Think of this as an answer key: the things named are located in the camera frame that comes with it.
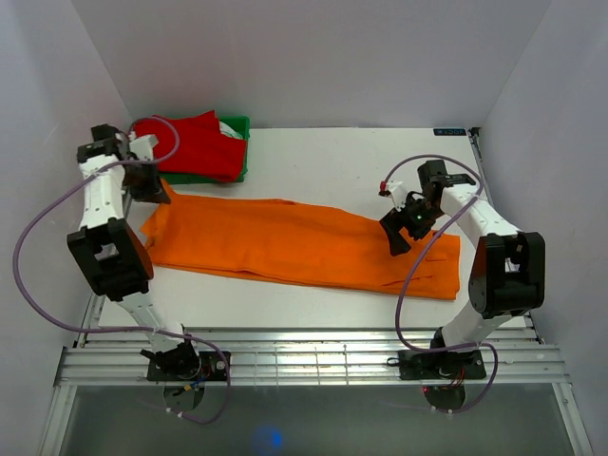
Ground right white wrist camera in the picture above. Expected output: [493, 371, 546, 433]
[378, 180, 409, 211]

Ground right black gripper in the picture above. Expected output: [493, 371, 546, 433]
[379, 195, 445, 257]

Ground blue logo sticker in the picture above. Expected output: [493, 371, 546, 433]
[433, 128, 467, 137]

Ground green plastic tray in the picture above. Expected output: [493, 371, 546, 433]
[125, 113, 251, 187]

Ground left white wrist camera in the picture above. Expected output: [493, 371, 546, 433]
[129, 132, 159, 161]

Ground red folded trousers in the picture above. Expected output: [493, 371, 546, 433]
[128, 109, 248, 182]

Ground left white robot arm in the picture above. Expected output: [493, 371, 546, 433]
[66, 124, 201, 380]

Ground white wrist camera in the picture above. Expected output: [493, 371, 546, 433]
[378, 180, 409, 211]
[129, 132, 159, 161]

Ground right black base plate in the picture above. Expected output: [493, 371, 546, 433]
[386, 350, 486, 380]

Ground aluminium rail frame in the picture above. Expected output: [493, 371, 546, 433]
[39, 319, 593, 455]

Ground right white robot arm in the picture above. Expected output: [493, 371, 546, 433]
[379, 154, 545, 377]

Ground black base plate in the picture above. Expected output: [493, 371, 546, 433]
[386, 350, 486, 380]
[144, 351, 232, 383]

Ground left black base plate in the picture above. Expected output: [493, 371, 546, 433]
[144, 351, 232, 383]

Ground orange trousers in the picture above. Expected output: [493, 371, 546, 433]
[141, 190, 461, 300]

